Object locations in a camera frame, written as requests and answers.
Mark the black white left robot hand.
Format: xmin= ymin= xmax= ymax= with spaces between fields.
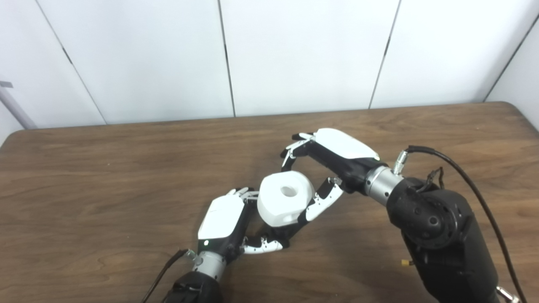
xmin=197 ymin=187 xmax=283 ymax=263

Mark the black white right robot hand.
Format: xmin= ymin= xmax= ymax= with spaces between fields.
xmin=280 ymin=128 xmax=380 ymax=223

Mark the round white plastic piece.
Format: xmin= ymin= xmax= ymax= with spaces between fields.
xmin=257 ymin=170 xmax=315 ymax=226

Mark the black flanged holder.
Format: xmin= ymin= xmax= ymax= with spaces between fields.
xmin=253 ymin=221 xmax=310 ymax=249

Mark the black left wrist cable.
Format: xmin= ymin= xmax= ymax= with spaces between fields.
xmin=141 ymin=248 xmax=196 ymax=303

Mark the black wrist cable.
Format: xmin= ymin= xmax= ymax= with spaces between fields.
xmin=394 ymin=145 xmax=527 ymax=303
xmin=141 ymin=248 xmax=196 ymax=303

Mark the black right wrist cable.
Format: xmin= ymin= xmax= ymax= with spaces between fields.
xmin=394 ymin=145 xmax=527 ymax=303

